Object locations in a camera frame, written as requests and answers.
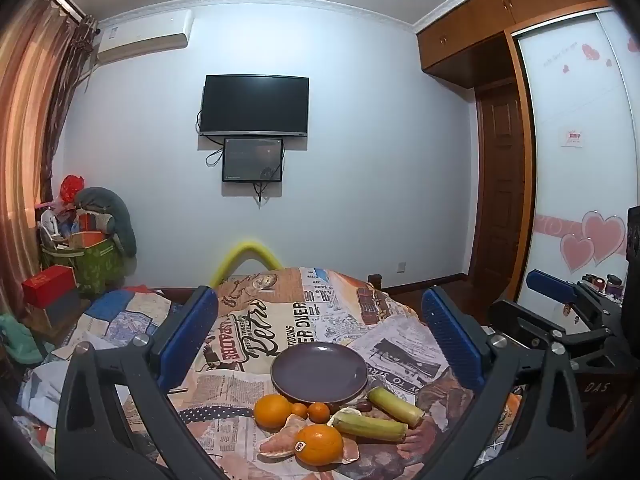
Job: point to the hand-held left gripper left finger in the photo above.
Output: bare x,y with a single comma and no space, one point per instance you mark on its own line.
187,340

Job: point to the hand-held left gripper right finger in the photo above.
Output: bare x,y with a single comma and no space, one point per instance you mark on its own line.
450,340

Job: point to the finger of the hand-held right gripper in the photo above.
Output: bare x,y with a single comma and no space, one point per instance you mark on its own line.
525,321
552,286

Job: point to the green sugarcane piece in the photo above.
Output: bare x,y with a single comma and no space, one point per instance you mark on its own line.
370,427
395,405

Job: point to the pomelo wedge with peel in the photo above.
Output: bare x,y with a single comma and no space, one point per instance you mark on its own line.
347,412

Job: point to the small tangerine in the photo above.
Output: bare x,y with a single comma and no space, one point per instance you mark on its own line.
299,410
318,412

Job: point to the purple plate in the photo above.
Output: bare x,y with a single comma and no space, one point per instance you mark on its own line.
320,372

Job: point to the peeled pomelo segment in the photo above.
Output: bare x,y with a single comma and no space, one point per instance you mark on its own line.
280,442

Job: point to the large orange with sticker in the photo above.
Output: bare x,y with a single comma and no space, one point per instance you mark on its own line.
320,445

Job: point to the blue patchwork quilt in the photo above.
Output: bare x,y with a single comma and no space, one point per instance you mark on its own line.
130,317

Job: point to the printed blanket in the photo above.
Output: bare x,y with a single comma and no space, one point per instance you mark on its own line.
280,310

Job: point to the brown wooden door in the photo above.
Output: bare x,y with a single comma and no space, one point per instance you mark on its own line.
500,180

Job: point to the green storage box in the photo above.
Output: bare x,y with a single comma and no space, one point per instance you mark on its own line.
95,265

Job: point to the white sliding wardrobe door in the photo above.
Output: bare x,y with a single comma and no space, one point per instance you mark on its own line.
575,160

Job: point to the red and white sticker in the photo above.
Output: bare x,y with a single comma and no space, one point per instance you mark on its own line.
573,138

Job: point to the red box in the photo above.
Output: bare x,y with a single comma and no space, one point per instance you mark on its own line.
47,284

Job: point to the teal cloth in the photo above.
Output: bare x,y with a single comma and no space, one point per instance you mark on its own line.
17,340

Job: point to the red plastic bag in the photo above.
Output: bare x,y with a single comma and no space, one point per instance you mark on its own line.
71,187

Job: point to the striped curtain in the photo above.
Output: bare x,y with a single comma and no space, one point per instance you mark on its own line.
30,135

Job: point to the wooden overhead cabinet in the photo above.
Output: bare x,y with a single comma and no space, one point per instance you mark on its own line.
490,15

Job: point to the white air conditioner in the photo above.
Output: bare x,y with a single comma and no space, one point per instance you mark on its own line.
142,35

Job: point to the wall socket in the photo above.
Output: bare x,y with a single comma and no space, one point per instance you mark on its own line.
400,267

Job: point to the small wall monitor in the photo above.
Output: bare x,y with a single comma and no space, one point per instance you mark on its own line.
252,160

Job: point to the wall television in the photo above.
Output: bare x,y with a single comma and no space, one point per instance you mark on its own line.
254,105

